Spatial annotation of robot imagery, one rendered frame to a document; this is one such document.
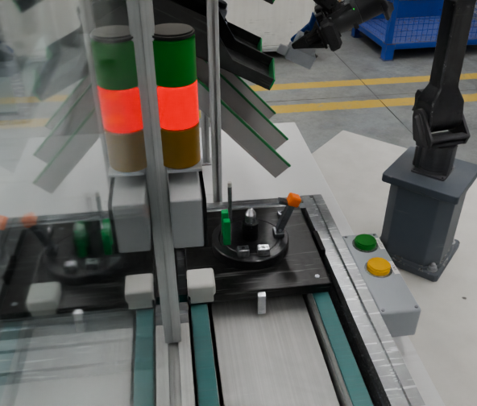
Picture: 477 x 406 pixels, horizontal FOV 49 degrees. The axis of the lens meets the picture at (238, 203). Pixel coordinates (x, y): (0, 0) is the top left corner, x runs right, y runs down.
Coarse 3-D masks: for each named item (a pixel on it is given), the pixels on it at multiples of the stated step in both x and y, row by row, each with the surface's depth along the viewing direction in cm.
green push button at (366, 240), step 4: (356, 236) 99; (360, 236) 99; (364, 236) 99; (368, 236) 99; (372, 236) 99; (356, 240) 98; (360, 240) 98; (364, 240) 98; (368, 240) 98; (372, 240) 98; (356, 244) 98; (360, 244) 97; (364, 244) 97; (368, 244) 97; (372, 244) 97; (360, 248) 97; (364, 248) 97; (368, 248) 97; (372, 248) 97
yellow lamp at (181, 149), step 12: (168, 132) 60; (180, 132) 60; (192, 132) 60; (168, 144) 60; (180, 144) 60; (192, 144) 61; (168, 156) 61; (180, 156) 61; (192, 156) 62; (180, 168) 62
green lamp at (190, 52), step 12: (192, 36) 55; (156, 48) 55; (168, 48) 54; (180, 48) 55; (192, 48) 56; (156, 60) 55; (168, 60) 55; (180, 60) 55; (192, 60) 56; (156, 72) 56; (168, 72) 56; (180, 72) 56; (192, 72) 57; (156, 84) 57; (168, 84) 56; (180, 84) 57
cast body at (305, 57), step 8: (304, 32) 119; (296, 40) 117; (280, 48) 119; (288, 48) 118; (304, 48) 117; (312, 48) 117; (288, 56) 118; (296, 56) 118; (304, 56) 118; (312, 56) 118; (304, 64) 119; (312, 64) 119
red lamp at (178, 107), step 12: (192, 84) 58; (168, 96) 57; (180, 96) 57; (192, 96) 58; (168, 108) 58; (180, 108) 58; (192, 108) 59; (168, 120) 59; (180, 120) 59; (192, 120) 60
